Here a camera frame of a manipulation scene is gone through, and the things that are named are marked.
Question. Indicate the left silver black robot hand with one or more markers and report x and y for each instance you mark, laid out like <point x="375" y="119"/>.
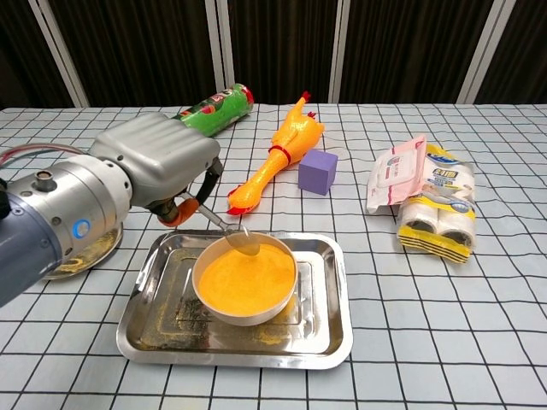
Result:
<point x="162" y="158"/>

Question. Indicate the small metal spoon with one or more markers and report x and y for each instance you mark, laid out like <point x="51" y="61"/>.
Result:
<point x="243" y="245"/>

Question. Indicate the yellow-orange powder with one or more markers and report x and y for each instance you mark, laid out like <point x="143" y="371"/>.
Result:
<point x="248" y="286"/>

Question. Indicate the white bowl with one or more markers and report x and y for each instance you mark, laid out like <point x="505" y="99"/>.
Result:
<point x="243" y="319"/>

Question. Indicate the rectangular metal tray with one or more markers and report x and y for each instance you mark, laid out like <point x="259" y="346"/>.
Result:
<point x="320" y="307"/>

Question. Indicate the green chips can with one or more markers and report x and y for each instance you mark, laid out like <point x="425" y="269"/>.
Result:
<point x="218" y="113"/>

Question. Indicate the dark folding screen white frames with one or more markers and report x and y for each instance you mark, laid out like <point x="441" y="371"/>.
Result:
<point x="141" y="47"/>

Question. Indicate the round metal plate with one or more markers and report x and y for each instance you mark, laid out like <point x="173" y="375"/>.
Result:
<point x="98" y="252"/>

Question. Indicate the yellow rubber chicken toy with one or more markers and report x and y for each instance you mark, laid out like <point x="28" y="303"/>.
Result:
<point x="295" y="128"/>

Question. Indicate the purple foam cube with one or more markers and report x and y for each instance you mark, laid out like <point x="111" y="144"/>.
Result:
<point x="316" y="173"/>

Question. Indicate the pink wet wipes pack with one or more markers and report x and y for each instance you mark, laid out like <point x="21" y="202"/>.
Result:
<point x="393" y="175"/>

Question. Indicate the yellow white bag rolls pack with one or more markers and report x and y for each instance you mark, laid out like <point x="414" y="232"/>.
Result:
<point x="448" y="183"/>

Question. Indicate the blue checked tablecloth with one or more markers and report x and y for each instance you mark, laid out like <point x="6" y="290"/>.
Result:
<point x="427" y="320"/>

